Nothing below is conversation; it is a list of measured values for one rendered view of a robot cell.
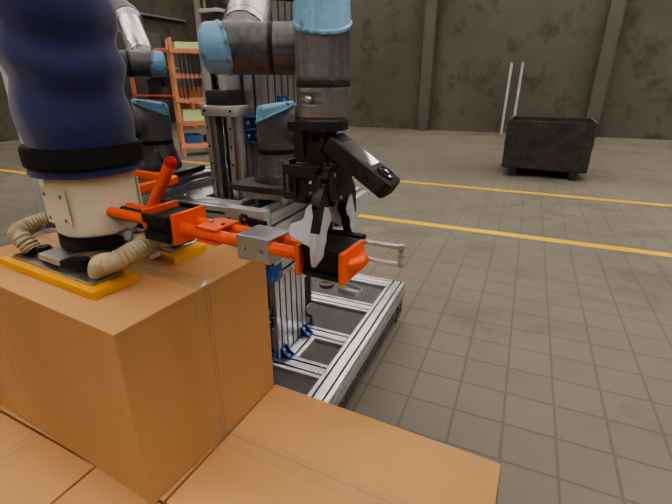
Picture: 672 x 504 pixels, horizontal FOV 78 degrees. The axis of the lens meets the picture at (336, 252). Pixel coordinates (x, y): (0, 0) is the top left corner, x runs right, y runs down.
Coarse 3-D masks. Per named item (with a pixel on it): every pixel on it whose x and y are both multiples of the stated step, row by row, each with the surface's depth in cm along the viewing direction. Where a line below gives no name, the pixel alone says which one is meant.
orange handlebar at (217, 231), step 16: (144, 176) 120; (176, 176) 116; (112, 208) 86; (144, 208) 87; (192, 224) 77; (208, 224) 75; (224, 224) 75; (208, 240) 75; (224, 240) 72; (288, 240) 71; (288, 256) 66
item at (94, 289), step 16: (16, 256) 92; (32, 256) 92; (32, 272) 87; (48, 272) 86; (64, 272) 85; (80, 272) 85; (128, 272) 86; (64, 288) 82; (80, 288) 80; (96, 288) 79; (112, 288) 81
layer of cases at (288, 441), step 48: (0, 432) 101; (240, 432) 101; (288, 432) 101; (336, 432) 101; (384, 432) 101; (0, 480) 88; (48, 480) 88; (96, 480) 88; (192, 480) 88; (240, 480) 88; (288, 480) 88; (336, 480) 88; (384, 480) 88; (432, 480) 88; (480, 480) 88
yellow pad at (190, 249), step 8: (160, 248) 97; (168, 248) 97; (176, 248) 97; (184, 248) 98; (192, 248) 98; (200, 248) 100; (160, 256) 95; (168, 256) 94; (176, 256) 94; (184, 256) 96; (192, 256) 98
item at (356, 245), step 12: (336, 240) 65; (348, 240) 65; (360, 240) 65; (300, 252) 64; (324, 252) 62; (336, 252) 61; (348, 252) 61; (300, 264) 65; (324, 264) 63; (336, 264) 62; (312, 276) 65; (324, 276) 63; (336, 276) 63; (348, 276) 63
